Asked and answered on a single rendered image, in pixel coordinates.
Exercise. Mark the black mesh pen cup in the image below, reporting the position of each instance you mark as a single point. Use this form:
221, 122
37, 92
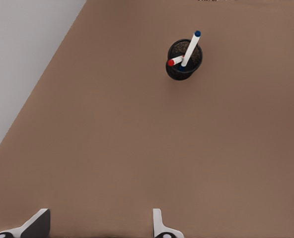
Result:
178, 74

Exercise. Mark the white marker with red cap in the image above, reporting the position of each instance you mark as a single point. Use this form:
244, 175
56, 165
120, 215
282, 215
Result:
173, 61

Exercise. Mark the white marker with blue cap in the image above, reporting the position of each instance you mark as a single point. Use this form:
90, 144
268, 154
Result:
190, 49

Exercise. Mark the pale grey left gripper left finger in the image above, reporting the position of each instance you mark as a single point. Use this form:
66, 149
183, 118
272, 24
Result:
35, 224

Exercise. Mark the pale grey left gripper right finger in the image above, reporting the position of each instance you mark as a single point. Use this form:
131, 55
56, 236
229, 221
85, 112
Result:
158, 224

